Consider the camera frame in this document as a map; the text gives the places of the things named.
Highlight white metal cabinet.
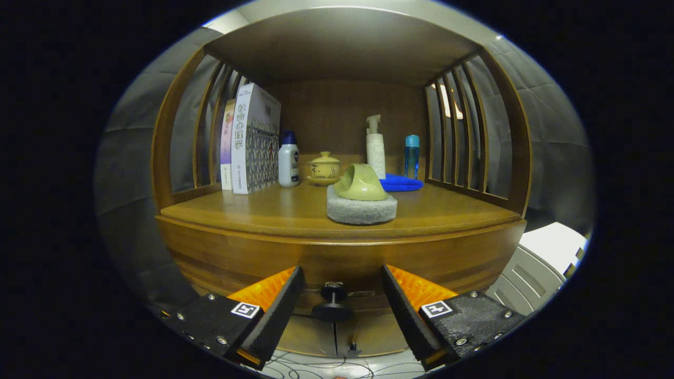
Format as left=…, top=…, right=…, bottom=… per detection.
left=484, top=222, right=589, bottom=316

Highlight wooden countertop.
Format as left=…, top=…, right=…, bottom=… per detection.
left=160, top=179, right=522, bottom=240

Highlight thick white book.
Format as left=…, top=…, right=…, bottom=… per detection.
left=231, top=83, right=282, bottom=195

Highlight yellow lidded teacup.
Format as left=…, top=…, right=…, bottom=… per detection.
left=308, top=152, right=342, bottom=181

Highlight pink purple book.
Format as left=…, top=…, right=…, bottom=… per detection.
left=220, top=99, right=236, bottom=191

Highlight clear blue bottle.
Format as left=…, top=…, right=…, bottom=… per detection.
left=404, top=135, right=420, bottom=180

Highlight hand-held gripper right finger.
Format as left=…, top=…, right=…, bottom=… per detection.
left=381, top=264, right=527, bottom=372

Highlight white bottle with blue cap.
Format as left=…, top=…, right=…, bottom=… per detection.
left=278, top=131, right=300, bottom=188

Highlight black floor cables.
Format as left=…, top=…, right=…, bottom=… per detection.
left=263, top=350, right=422, bottom=379

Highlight green scrub brush grey pad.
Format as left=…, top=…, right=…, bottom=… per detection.
left=326, top=163, right=398, bottom=226

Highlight folded blue cloth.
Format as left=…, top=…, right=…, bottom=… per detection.
left=379, top=174, right=424, bottom=192

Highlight wooden drawer with black knob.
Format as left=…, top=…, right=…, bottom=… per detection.
left=155, top=216, right=527, bottom=323

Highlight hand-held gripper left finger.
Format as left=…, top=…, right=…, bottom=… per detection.
left=167, top=266, right=305, bottom=371

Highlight white pump bottle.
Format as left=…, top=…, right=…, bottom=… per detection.
left=366, top=115, right=386, bottom=179

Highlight wooden cabinet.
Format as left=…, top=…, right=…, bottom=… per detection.
left=151, top=6, right=533, bottom=358

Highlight wooden cabinet door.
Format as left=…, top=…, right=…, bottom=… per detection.
left=276, top=315, right=338, bottom=357
left=335, top=313, right=417, bottom=357

